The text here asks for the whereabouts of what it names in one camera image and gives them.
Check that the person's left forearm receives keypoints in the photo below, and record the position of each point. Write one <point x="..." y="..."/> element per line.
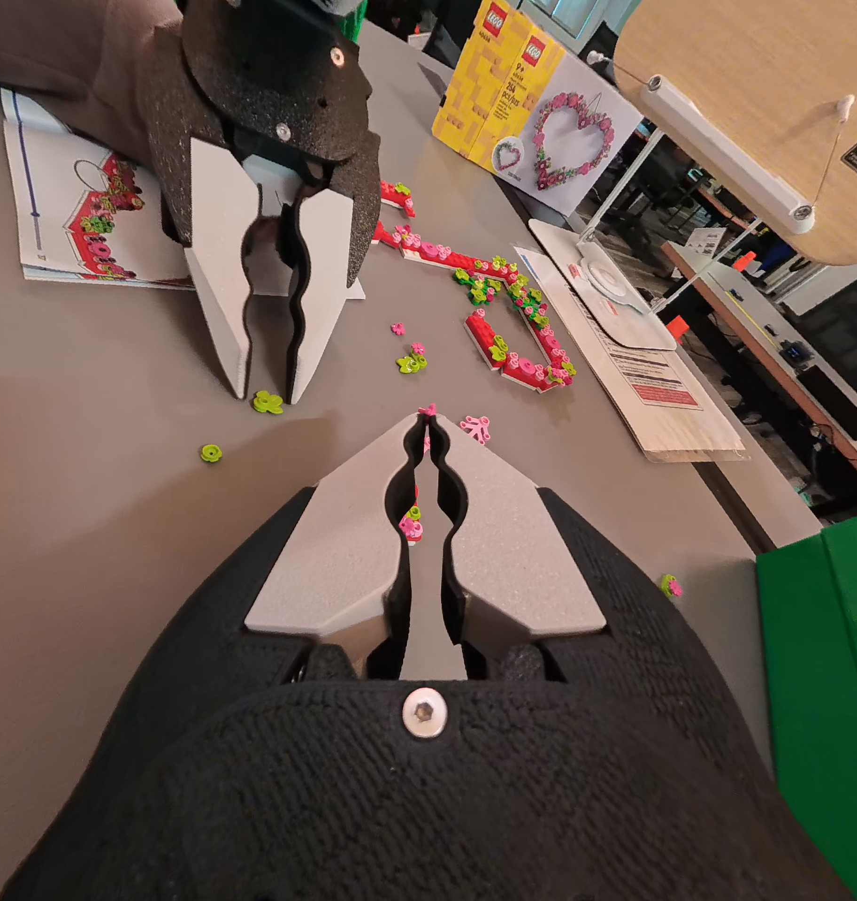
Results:
<point x="62" y="49"/>

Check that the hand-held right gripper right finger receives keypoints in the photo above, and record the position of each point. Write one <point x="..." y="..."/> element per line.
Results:
<point x="520" y="563"/>

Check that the black flat monitor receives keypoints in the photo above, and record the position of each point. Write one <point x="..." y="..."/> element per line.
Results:
<point x="837" y="402"/>

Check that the partly built red lego heart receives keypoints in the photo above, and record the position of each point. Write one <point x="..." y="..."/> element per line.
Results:
<point x="520" y="369"/>

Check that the short red lego segment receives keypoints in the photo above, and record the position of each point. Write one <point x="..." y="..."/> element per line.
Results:
<point x="395" y="197"/>

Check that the white desk lamp wooden shade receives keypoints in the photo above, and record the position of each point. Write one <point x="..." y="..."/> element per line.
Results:
<point x="738" y="42"/>

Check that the white paper sign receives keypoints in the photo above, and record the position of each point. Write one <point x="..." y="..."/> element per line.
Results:
<point x="705" y="241"/>

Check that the green lego leaf piece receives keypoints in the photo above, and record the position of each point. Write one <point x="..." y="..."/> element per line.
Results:
<point x="268" y="402"/>
<point x="407" y="364"/>

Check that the background work table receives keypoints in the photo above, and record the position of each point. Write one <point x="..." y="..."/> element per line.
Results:
<point x="742" y="303"/>

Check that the laminated paper sheet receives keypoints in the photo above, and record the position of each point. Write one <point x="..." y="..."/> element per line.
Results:
<point x="682" y="422"/>

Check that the pink lego branch piece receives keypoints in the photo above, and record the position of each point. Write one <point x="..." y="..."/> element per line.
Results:
<point x="476" y="428"/>

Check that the small red flowered lego assembly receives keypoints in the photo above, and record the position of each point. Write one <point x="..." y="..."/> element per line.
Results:
<point x="410" y="526"/>

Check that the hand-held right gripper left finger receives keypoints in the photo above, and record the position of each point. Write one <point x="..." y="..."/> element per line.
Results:
<point x="330" y="556"/>

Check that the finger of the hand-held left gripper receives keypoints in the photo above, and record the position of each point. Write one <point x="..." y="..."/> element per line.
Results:
<point x="217" y="267"/>
<point x="326" y="281"/>

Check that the large green bin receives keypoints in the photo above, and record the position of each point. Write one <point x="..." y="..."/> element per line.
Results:
<point x="823" y="669"/>

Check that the orange block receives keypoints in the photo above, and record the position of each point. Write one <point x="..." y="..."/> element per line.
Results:
<point x="746" y="262"/>
<point x="677" y="326"/>

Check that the green and pink lego piece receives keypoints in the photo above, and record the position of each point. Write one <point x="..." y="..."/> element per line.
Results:
<point x="671" y="585"/>

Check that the round green lego flower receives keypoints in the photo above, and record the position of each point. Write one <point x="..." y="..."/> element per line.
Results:
<point x="211" y="452"/>

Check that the yellow lego box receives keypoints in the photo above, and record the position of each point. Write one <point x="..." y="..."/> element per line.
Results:
<point x="485" y="91"/>

